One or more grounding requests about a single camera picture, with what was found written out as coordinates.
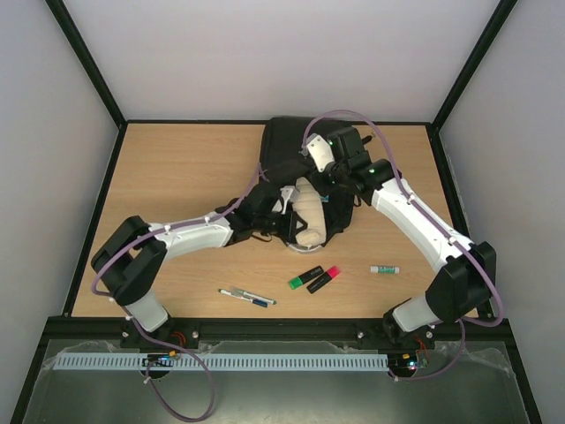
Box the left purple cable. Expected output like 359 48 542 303
90 162 266 420

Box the black student bag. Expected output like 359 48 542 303
260 117 361 253

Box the blue whiteboard marker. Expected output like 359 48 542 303
218 289 268 308

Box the grey slotted cable duct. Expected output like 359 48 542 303
53 352 389 372

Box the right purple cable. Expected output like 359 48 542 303
302 109 505 383

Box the pink highlighter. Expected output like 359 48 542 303
306 266 341 294

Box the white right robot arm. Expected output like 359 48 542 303
305 127 499 346

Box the beige pencil case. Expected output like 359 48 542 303
292 177 327 248

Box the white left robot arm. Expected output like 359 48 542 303
91 182 299 333

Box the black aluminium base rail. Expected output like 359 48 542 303
43 315 513 350

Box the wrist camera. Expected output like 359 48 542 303
301 133 335 173
271 185 297 215

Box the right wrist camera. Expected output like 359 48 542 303
301 133 335 173

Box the green highlighter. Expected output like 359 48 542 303
289 266 324 290

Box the glue stick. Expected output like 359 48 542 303
370 265 400 275

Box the purple cable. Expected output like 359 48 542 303
302 109 505 383
90 162 266 420

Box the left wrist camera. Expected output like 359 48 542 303
271 185 297 215

